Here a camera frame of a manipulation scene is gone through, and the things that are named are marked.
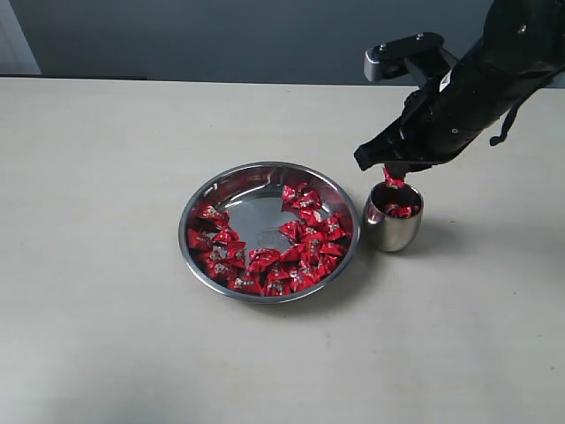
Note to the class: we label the red candy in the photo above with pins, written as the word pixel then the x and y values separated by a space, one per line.
pixel 209 213
pixel 393 179
pixel 198 241
pixel 290 194
pixel 246 283
pixel 310 200
pixel 333 249

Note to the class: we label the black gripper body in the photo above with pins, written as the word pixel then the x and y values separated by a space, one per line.
pixel 477 95

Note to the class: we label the stainless steel cup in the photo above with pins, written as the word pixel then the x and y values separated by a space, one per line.
pixel 392 216

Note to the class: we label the round stainless steel plate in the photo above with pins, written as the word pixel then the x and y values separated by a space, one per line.
pixel 251 194

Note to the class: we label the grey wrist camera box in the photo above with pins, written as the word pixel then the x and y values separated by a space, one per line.
pixel 420 56

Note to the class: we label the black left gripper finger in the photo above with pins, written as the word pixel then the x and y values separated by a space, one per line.
pixel 382 149

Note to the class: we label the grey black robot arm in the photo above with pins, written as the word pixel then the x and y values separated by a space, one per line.
pixel 520 51

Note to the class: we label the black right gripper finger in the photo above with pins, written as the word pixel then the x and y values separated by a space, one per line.
pixel 407 168

